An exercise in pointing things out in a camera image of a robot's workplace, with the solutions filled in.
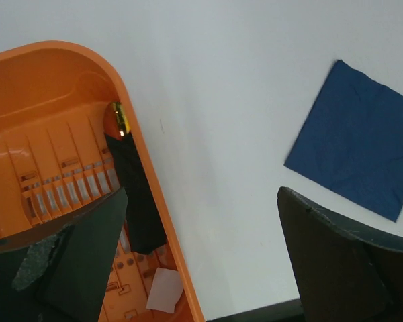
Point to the white paper scrap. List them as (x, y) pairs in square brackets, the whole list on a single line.
[(166, 290)]

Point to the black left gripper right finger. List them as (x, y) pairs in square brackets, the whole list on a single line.
[(344, 270)]

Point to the orange plastic basket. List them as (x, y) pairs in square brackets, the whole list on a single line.
[(58, 100)]

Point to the dark blue paper napkin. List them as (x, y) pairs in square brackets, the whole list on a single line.
[(352, 141)]

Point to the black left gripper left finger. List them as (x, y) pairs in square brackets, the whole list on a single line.
[(58, 271)]

